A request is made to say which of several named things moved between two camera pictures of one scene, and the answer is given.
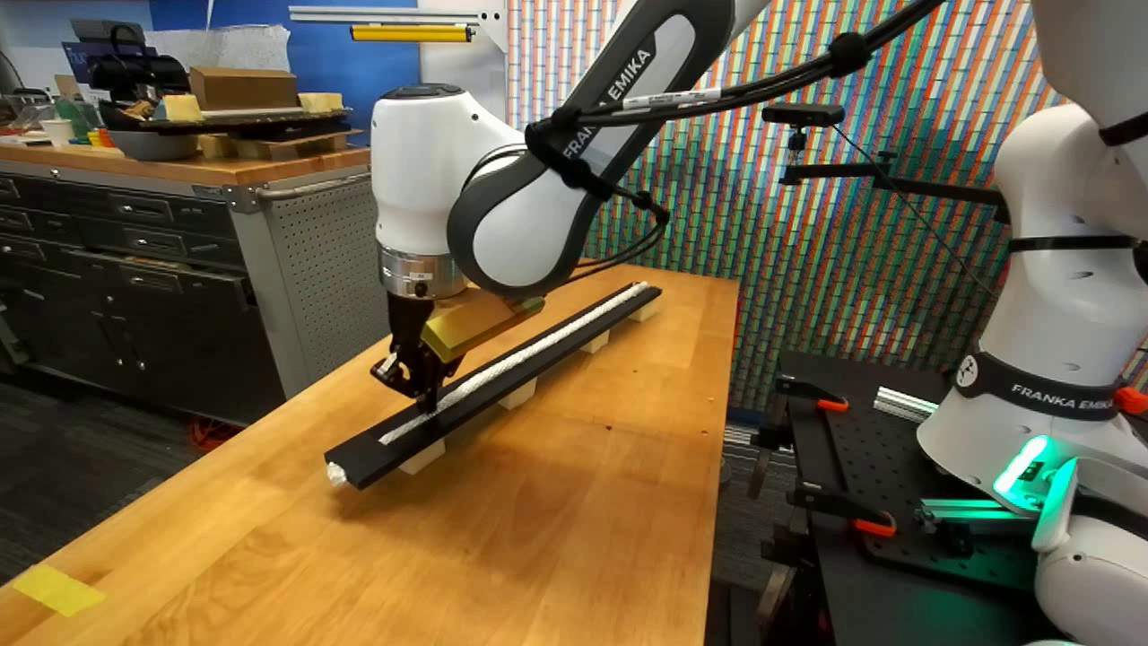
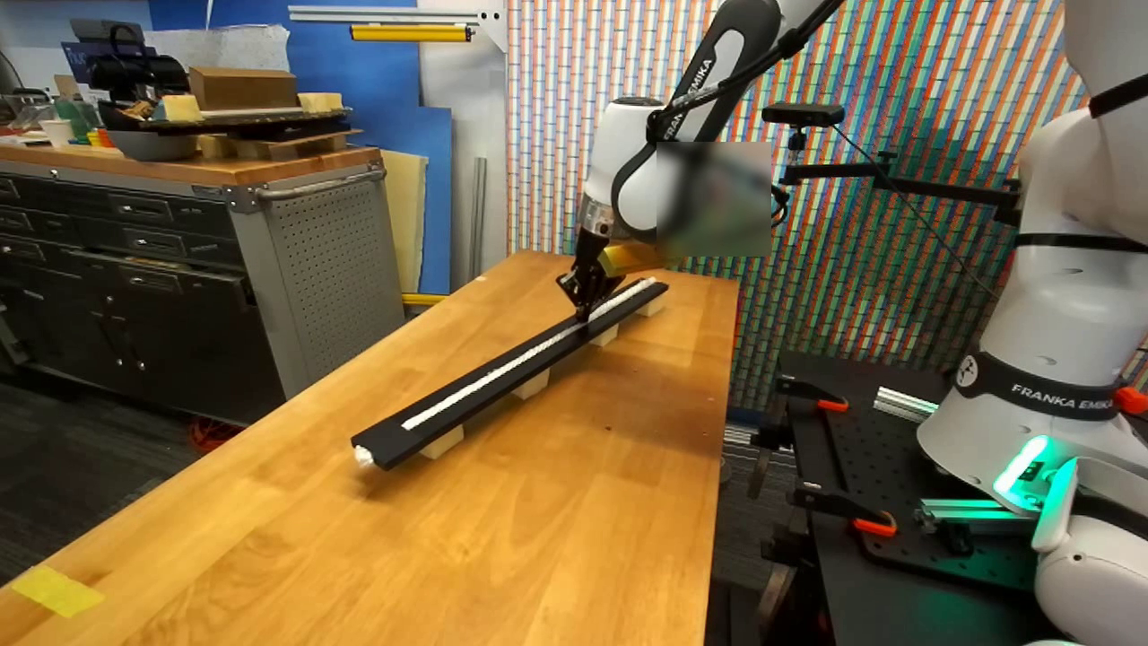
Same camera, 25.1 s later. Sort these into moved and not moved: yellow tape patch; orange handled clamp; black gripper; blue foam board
Moved: black gripper
Not moved: blue foam board; orange handled clamp; yellow tape patch
